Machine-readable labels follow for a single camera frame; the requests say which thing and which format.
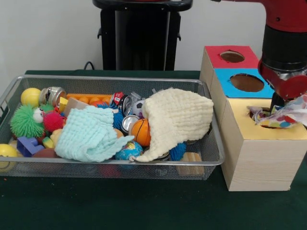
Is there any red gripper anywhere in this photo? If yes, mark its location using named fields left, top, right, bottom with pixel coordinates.
left=258, top=58, right=307, bottom=114

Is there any multicoloured patterned cloth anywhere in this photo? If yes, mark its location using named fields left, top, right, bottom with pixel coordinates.
left=249, top=94, right=307, bottom=129

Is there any cream waffle cloth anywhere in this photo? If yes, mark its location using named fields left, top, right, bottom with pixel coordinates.
left=130, top=89, right=214, bottom=162

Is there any mint waffle cloth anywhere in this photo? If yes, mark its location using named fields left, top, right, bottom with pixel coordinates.
left=54, top=105, right=136, bottom=164

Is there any wooden box with three holes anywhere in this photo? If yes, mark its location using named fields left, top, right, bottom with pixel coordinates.
left=200, top=46, right=307, bottom=192

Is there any shallow clear mesh bin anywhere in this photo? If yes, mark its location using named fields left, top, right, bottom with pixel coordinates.
left=0, top=74, right=225, bottom=181

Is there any blue spiky ball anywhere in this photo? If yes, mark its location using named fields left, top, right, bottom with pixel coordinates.
left=168, top=142, right=186, bottom=161

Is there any small soccer ball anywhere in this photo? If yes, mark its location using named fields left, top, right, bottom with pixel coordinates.
left=131, top=100, right=145, bottom=117

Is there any orange toy basketball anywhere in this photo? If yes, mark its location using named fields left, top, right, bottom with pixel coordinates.
left=130, top=119, right=149, bottom=147

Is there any blue globe ball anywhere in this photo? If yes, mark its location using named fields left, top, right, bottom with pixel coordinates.
left=117, top=142, right=143, bottom=161

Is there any orange toy brick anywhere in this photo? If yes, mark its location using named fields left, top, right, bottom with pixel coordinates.
left=66, top=93, right=111, bottom=107

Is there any crushed silver drink can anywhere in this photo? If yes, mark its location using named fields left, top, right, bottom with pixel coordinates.
left=39, top=86, right=67, bottom=105

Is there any red spiky ball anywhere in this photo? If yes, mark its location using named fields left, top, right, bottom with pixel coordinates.
left=43, top=111, right=66, bottom=132

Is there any yellow ball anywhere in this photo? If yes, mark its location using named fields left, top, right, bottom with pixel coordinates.
left=20, top=88, right=42, bottom=107
left=0, top=144, right=18, bottom=172

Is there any purple toy block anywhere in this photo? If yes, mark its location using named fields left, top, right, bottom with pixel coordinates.
left=16, top=137, right=45, bottom=158

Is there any green spiky ball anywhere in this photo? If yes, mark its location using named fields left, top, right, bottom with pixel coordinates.
left=10, top=104, right=46, bottom=138

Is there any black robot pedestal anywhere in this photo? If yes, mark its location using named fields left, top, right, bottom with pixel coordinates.
left=93, top=0, right=192, bottom=71

